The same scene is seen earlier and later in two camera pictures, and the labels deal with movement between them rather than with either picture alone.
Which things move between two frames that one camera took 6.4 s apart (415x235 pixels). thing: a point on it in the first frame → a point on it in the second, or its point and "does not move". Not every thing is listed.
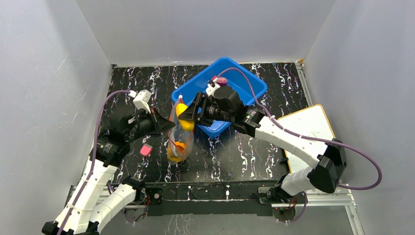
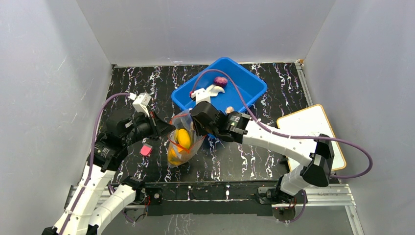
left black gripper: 160,125 does not move
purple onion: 222,81 does not move
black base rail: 209,198 does not move
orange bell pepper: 180,146 → 172,155
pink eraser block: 146,150 does not move
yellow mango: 185,124 → 183,138
